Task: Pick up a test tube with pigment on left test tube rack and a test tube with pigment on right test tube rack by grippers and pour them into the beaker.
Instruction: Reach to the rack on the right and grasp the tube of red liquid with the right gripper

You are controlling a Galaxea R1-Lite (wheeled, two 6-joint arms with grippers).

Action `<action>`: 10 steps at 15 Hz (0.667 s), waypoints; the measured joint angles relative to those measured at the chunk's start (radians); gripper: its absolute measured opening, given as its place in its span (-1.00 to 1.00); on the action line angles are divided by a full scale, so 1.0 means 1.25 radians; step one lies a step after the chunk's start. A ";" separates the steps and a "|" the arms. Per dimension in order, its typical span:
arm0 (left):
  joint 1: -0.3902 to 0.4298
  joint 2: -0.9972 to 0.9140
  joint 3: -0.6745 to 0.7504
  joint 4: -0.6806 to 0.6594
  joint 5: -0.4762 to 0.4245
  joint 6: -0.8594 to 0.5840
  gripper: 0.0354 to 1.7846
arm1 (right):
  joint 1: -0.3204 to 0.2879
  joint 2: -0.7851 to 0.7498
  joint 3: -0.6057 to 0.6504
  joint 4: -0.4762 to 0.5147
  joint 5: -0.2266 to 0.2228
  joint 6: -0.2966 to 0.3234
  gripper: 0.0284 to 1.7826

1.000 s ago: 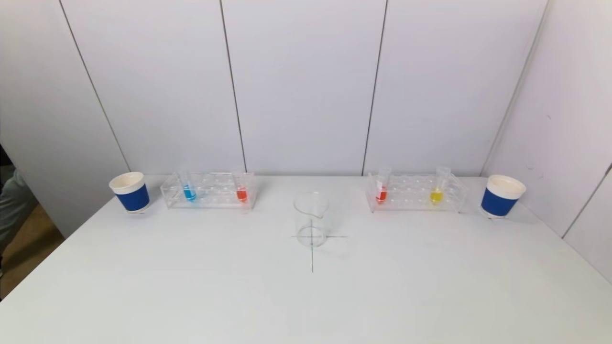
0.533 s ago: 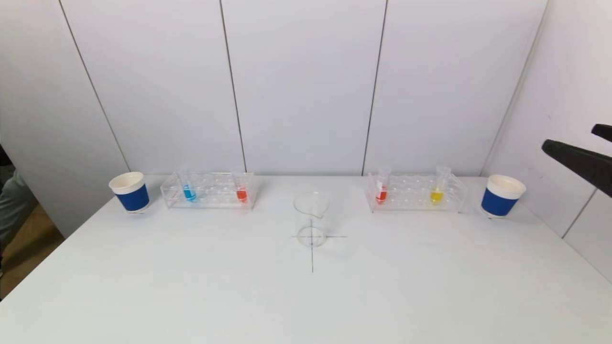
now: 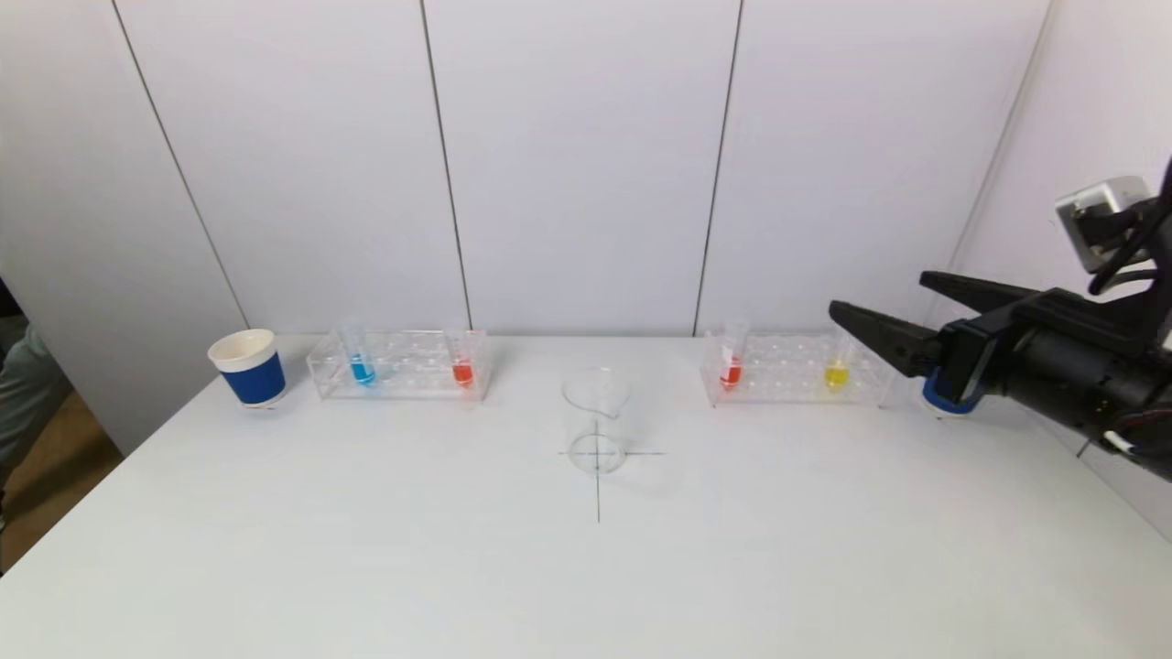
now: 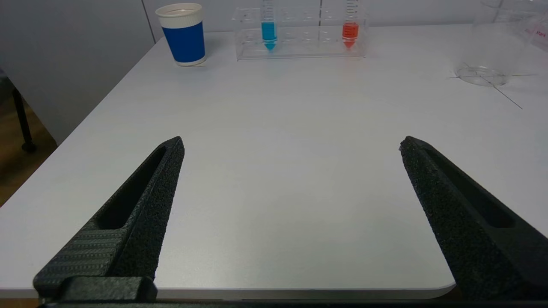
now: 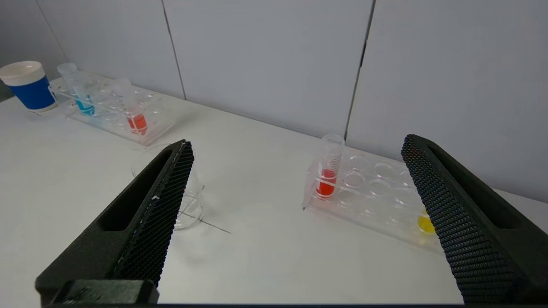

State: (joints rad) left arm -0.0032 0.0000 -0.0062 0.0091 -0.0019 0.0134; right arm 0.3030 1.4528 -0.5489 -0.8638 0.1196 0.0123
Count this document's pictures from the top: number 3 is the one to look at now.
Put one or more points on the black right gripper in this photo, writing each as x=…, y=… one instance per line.
x=971, y=357

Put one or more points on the test tube with red pigment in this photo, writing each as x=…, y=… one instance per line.
x=463, y=372
x=730, y=373

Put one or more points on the test tube with yellow pigment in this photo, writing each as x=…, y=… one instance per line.
x=834, y=375

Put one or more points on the clear acrylic test tube rack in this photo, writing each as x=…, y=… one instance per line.
x=787, y=368
x=412, y=368

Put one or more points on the clear glass beaker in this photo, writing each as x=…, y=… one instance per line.
x=595, y=412

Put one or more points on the test tube with blue pigment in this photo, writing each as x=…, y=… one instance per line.
x=363, y=371

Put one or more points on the blue white paper cup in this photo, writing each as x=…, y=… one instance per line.
x=255, y=377
x=943, y=401

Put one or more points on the person in grey trousers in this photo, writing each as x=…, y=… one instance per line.
x=23, y=394

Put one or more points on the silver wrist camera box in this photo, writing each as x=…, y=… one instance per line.
x=1094, y=206

